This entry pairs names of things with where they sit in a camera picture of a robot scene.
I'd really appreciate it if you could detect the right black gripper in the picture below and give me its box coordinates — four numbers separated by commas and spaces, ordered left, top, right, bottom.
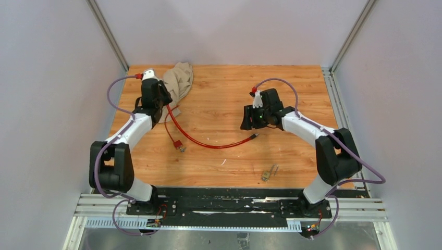
241, 104, 271, 131

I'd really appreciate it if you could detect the red cable lock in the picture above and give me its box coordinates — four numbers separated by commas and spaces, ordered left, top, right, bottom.
164, 106, 260, 149

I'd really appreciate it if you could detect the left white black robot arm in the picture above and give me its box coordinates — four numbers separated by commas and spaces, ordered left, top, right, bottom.
89, 77, 172, 215

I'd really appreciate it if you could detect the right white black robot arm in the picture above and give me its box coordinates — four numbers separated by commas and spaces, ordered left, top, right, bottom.
240, 87, 362, 217

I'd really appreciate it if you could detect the beige cloth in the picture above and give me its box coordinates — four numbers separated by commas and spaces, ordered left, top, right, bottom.
162, 62, 194, 117

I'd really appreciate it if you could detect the brass padlock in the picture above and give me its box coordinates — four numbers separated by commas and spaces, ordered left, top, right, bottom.
261, 164, 279, 182

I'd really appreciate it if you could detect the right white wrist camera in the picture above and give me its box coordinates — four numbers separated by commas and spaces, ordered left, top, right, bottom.
250, 86, 263, 109

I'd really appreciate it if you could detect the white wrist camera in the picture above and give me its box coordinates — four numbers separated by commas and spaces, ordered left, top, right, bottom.
250, 86, 263, 109
136, 68, 159, 81

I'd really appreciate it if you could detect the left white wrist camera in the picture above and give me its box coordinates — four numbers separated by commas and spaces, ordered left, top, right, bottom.
136, 68, 159, 81

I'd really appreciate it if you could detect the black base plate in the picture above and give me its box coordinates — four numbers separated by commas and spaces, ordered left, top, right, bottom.
92, 185, 372, 229

